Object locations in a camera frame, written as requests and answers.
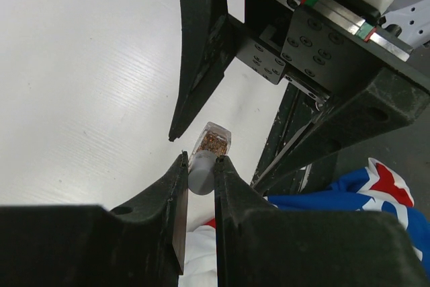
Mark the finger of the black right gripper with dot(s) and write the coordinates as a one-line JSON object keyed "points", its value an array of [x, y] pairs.
{"points": [[207, 49]]}

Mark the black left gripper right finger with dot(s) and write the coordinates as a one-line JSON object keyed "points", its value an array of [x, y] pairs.
{"points": [[259, 244]]}

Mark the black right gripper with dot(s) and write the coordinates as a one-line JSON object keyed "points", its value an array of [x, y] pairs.
{"points": [[328, 48]]}

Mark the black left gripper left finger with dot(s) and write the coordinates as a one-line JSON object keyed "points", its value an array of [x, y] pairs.
{"points": [[138, 243]]}

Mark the glitter nail polish bottle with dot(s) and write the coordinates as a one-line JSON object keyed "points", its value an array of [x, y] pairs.
{"points": [[213, 138]]}

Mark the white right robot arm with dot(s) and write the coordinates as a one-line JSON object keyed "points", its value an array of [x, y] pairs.
{"points": [[410, 21]]}

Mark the blue white red sleeve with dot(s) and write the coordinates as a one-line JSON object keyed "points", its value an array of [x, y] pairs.
{"points": [[375, 187]]}

